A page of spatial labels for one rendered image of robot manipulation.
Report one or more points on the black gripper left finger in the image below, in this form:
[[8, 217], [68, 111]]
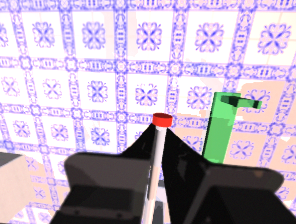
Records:
[[128, 170]]

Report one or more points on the white pin with red cap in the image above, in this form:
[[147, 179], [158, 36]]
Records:
[[162, 121]]

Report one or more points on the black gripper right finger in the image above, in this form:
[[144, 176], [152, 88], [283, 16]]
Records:
[[188, 176]]

